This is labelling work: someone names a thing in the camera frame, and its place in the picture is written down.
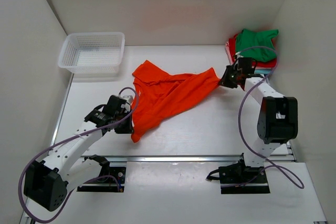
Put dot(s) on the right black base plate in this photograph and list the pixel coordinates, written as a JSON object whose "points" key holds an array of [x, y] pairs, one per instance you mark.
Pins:
{"points": [[237, 178]]}

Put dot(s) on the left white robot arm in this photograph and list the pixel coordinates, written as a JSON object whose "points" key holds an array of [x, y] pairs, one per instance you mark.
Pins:
{"points": [[49, 181]]}

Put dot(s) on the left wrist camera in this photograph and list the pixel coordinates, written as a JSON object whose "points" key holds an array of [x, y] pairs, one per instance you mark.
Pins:
{"points": [[129, 99]]}

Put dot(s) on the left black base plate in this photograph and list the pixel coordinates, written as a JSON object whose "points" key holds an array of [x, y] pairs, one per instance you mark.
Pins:
{"points": [[111, 180]]}

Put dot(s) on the pink folded t shirt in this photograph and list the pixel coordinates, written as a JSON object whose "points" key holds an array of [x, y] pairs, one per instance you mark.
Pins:
{"points": [[230, 50]]}

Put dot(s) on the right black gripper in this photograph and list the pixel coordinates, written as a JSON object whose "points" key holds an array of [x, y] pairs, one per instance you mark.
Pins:
{"points": [[224, 81]]}

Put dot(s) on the green folded t shirt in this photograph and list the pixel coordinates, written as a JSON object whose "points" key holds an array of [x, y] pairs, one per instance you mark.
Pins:
{"points": [[257, 45]]}

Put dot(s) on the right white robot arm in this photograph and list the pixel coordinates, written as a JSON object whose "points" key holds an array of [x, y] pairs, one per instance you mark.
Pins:
{"points": [[278, 117]]}

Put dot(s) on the red folded t shirt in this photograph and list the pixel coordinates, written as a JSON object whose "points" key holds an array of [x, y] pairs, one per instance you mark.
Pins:
{"points": [[260, 65]]}

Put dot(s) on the white plastic basket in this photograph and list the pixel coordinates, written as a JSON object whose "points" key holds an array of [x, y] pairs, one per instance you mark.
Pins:
{"points": [[97, 53]]}

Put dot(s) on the orange t shirt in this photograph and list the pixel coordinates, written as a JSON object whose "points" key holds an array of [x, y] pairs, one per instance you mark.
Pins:
{"points": [[162, 95]]}

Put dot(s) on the light blue folded t shirt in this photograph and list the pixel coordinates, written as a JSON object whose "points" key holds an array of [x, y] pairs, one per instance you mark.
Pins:
{"points": [[263, 71]]}

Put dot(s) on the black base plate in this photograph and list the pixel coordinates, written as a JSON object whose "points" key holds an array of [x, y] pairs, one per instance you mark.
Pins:
{"points": [[111, 180], [237, 178]]}

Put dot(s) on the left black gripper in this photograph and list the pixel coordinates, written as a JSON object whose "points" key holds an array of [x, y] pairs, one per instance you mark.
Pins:
{"points": [[127, 128]]}

